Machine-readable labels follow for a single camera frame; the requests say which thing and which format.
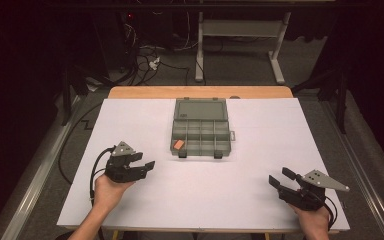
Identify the white table sheet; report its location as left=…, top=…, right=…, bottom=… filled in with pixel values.
left=56, top=97, right=351, bottom=232

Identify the aluminium floor rail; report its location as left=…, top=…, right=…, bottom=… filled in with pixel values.
left=0, top=94, right=83, bottom=240
left=321, top=99, right=384, bottom=240

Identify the tangle of black cables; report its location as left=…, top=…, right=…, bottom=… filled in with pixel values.
left=113, top=12, right=194, bottom=86

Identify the white plug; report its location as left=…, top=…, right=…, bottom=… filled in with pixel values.
left=148, top=56, right=161, bottom=71

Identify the right hand-held gripper black cable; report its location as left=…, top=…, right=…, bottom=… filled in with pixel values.
left=322, top=195, right=339, bottom=232

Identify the black metal stand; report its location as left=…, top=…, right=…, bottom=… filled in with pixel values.
left=60, top=62, right=115, bottom=127

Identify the person's right hand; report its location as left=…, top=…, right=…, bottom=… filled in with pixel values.
left=288, top=203, right=331, bottom=235

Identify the white metal stand frame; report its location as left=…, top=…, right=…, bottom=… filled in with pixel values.
left=194, top=11, right=293, bottom=85

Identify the black floor cable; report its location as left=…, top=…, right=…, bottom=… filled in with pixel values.
left=57, top=102, right=104, bottom=185

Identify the left hand-held gripper black cable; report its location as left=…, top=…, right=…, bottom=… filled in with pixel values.
left=89, top=146, right=116, bottom=203

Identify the wooden table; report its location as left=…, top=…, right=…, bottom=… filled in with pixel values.
left=63, top=85, right=341, bottom=236

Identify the transparent grey organizer box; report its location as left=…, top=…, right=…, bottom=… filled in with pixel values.
left=169, top=97, right=237, bottom=160

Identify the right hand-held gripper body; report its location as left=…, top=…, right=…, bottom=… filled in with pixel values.
left=277, top=169, right=351, bottom=212

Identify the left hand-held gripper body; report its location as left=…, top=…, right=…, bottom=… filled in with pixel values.
left=104, top=140, right=148, bottom=184

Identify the person's left hand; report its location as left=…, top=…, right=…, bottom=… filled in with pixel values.
left=93, top=173, right=136, bottom=212

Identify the hand-held gripper black cable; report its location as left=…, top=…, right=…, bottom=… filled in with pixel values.
left=89, top=146, right=116, bottom=203
left=322, top=195, right=339, bottom=232

